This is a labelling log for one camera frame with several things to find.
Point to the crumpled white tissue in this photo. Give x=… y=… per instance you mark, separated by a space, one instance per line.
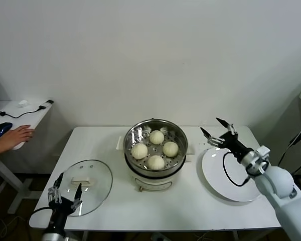
x=22 y=103

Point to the white round plate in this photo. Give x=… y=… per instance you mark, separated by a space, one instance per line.
x=215 y=173

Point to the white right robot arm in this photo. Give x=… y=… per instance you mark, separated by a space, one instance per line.
x=278 y=180

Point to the white side desk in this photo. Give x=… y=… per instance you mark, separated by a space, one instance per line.
x=12 y=108

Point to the black computer mouse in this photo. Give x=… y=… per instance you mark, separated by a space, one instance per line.
x=1 y=128

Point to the perforated steel steamer basket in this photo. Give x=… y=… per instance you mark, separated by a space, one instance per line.
x=133 y=135

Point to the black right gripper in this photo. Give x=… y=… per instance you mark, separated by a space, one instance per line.
x=232 y=143

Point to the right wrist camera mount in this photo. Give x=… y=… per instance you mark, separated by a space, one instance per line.
x=263 y=151

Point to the white table leg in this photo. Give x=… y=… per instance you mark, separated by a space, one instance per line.
x=235 y=236
x=85 y=236

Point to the white steamed baozi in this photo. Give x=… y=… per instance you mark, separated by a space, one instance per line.
x=139 y=151
x=170 y=148
x=155 y=162
x=156 y=136

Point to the person bare hand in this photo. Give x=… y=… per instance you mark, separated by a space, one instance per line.
x=16 y=136

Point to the white electric cooking pot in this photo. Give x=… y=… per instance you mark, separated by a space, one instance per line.
x=153 y=182

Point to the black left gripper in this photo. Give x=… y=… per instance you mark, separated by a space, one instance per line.
x=62 y=207

